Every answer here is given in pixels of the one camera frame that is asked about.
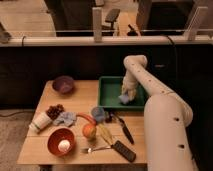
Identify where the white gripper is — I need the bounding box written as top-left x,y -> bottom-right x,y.
121,76 -> 138,101

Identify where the green plastic tray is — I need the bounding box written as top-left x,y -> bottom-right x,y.
98,76 -> 147,111

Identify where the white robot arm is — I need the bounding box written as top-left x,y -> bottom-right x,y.
122,55 -> 199,171

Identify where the dark red small object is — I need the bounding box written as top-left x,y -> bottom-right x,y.
105,111 -> 113,123

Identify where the blue small cup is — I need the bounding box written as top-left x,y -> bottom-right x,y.
91,107 -> 106,123

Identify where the yellow corn brush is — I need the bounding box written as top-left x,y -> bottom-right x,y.
98,124 -> 113,145

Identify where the orange carrot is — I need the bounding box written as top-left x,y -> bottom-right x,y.
76,113 -> 97,125

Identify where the orange fruit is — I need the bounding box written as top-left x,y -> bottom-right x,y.
82,124 -> 97,139

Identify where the black remote control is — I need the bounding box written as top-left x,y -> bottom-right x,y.
112,140 -> 136,162

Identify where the purple bowl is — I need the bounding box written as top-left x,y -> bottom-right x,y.
52,76 -> 74,94

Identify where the blue crumpled cloth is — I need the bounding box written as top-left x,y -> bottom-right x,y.
53,112 -> 77,127

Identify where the black office chair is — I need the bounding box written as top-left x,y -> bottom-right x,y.
102,9 -> 120,30

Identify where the silver fork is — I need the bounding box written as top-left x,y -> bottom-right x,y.
81,146 -> 111,154

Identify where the bunch of dark grapes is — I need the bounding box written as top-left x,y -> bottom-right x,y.
46,104 -> 64,120

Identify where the red bowl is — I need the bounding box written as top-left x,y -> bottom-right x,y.
47,128 -> 75,157

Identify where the white egg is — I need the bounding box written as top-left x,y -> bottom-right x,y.
58,140 -> 70,152

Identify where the white paper cup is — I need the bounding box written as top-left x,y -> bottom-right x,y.
29,112 -> 52,133

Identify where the black handled knife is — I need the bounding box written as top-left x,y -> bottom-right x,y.
115,115 -> 134,144

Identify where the white horizontal rail pipe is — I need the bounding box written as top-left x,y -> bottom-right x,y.
0,35 -> 213,47

